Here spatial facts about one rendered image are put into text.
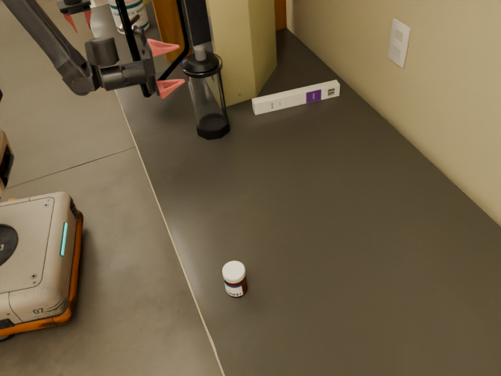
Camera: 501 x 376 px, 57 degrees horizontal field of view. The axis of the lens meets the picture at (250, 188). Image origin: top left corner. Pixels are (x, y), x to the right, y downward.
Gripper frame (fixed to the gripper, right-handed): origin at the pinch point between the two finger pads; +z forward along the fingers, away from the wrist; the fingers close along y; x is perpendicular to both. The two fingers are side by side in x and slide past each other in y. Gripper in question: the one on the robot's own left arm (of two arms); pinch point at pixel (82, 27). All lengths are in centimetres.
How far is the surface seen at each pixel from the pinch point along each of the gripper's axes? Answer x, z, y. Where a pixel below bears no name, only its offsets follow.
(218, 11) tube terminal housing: -48, -16, 32
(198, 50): -57, -12, 22
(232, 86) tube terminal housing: -48, 9, 34
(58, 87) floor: 167, 111, -20
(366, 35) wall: -62, -2, 72
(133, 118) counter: -37.3, 15.7, 3.3
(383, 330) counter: -132, 15, 27
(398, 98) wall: -80, 9, 71
